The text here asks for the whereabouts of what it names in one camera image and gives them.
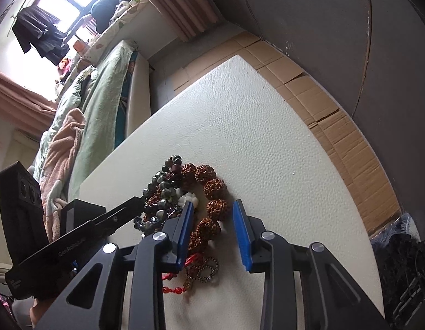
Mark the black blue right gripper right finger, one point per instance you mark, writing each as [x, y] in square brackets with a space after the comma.
[332, 299]

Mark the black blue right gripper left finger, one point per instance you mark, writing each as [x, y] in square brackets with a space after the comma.
[94, 298]

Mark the person's left hand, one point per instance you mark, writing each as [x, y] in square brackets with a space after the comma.
[38, 309]

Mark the pink patterned blanket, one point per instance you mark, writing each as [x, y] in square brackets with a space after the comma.
[57, 169]

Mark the white low table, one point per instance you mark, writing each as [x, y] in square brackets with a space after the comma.
[235, 121]

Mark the left pink curtain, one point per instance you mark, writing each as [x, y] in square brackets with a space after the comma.
[27, 110]

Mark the green floral duvet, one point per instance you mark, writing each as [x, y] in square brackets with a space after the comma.
[70, 99]

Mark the green bed sheet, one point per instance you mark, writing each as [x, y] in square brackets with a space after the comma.
[100, 109]

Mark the pink items on windowsill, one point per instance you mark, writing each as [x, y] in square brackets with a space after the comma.
[63, 70]

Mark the floral windowsill cushion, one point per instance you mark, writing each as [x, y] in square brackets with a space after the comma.
[123, 16]

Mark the dark hanging clothes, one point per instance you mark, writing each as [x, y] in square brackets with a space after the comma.
[35, 27]

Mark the black bag on windowsill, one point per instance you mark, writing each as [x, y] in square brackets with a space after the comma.
[102, 12]

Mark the dark grey wardrobe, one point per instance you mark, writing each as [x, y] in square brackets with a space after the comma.
[370, 55]

